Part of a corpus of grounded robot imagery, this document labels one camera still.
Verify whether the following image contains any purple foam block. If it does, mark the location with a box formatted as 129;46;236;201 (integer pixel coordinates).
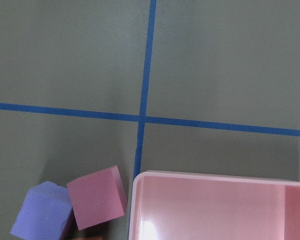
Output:
10;181;73;240

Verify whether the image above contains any orange foam block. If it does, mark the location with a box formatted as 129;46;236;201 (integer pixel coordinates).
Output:
71;236;103;240

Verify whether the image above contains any pink plastic bin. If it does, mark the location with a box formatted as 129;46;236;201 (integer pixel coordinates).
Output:
128;170;300;240

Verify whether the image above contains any pink foam block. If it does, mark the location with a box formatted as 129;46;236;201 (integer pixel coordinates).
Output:
66;165;128;231

